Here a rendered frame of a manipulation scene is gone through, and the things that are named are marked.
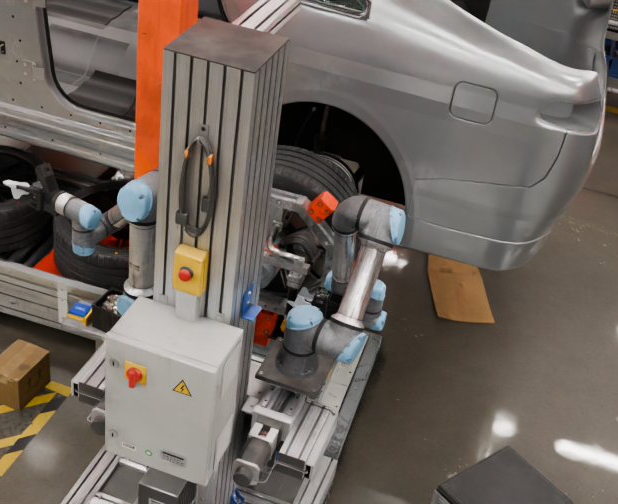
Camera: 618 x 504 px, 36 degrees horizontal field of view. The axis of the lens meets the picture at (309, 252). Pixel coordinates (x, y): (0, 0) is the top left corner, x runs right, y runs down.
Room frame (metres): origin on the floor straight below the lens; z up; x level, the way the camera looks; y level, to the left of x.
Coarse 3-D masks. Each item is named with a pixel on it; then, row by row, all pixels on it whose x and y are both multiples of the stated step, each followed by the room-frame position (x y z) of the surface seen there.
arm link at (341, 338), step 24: (360, 216) 2.64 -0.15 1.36; (384, 216) 2.63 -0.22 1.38; (360, 240) 2.63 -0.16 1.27; (384, 240) 2.59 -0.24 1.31; (360, 264) 2.56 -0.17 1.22; (360, 288) 2.51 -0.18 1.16; (360, 312) 2.47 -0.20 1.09; (336, 336) 2.41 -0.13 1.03; (360, 336) 2.42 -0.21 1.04; (336, 360) 2.39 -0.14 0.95
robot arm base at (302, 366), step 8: (280, 352) 2.47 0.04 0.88; (288, 352) 2.44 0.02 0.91; (312, 352) 2.45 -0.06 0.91; (280, 360) 2.46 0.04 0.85; (288, 360) 2.43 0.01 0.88; (296, 360) 2.43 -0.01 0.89; (304, 360) 2.43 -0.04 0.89; (312, 360) 2.45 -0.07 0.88; (280, 368) 2.43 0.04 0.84; (288, 368) 2.42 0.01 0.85; (296, 368) 2.42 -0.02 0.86; (304, 368) 2.43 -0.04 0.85; (312, 368) 2.44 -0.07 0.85; (288, 376) 2.41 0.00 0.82; (296, 376) 2.41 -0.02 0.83; (304, 376) 2.42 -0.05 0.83
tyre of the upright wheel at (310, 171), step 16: (288, 160) 3.23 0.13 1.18; (304, 160) 3.27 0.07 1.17; (320, 160) 3.30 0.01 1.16; (288, 176) 3.13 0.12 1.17; (304, 176) 3.15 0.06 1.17; (320, 176) 3.19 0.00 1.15; (336, 176) 3.26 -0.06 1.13; (304, 192) 3.11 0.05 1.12; (320, 192) 3.11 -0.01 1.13; (336, 192) 3.17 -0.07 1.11; (352, 192) 3.26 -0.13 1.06
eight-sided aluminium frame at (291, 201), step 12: (276, 192) 3.09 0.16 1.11; (288, 192) 3.10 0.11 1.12; (276, 204) 3.05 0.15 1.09; (288, 204) 3.04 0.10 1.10; (300, 204) 3.03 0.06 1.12; (300, 216) 3.03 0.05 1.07; (312, 228) 3.02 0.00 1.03; (324, 228) 3.05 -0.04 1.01; (324, 240) 3.01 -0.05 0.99; (324, 264) 3.01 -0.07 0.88; (324, 276) 3.00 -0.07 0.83; (312, 288) 3.06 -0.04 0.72; (264, 300) 3.06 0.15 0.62; (276, 300) 3.08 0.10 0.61; (276, 312) 3.04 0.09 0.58
